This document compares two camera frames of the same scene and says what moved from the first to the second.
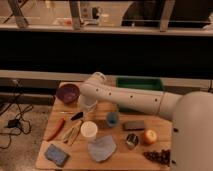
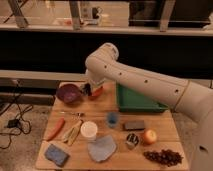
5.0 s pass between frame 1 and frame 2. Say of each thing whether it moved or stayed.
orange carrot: stayed
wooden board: stayed
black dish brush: moved
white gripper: moved
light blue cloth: stayed
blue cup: stayed
